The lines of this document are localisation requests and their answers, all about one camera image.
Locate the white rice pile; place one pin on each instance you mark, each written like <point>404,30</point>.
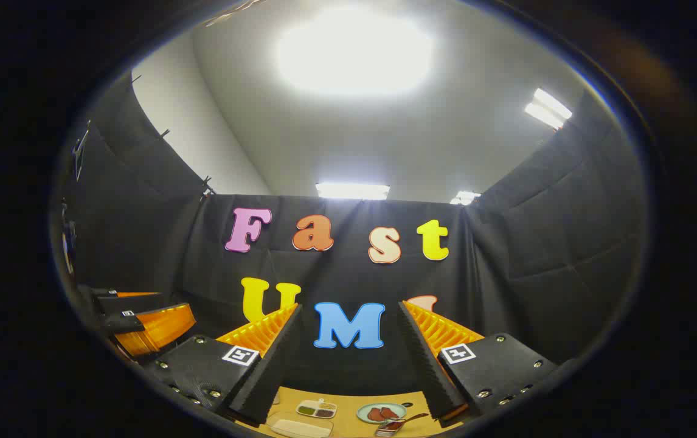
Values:
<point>300,429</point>

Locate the dark wooden spoon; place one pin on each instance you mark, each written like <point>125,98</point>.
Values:
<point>409,420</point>

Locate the dark red beans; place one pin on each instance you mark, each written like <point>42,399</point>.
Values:
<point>323,413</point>

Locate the white divided grain plate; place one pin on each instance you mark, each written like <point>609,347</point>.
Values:
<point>317,409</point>

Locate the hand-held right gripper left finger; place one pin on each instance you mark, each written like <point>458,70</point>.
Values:
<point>269,377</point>

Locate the clear glass tray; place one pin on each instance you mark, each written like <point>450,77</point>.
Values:
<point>300,427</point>

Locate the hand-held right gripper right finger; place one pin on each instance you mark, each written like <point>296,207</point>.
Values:
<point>424,365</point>

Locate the ceiling light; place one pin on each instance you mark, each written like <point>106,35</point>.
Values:
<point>354,52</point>
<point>548,108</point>
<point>353,191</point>
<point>465,198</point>

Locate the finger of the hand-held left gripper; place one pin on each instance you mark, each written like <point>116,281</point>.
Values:
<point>129,301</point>
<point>160,328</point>

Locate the pale green plate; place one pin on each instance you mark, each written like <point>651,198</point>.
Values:
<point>364,417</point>

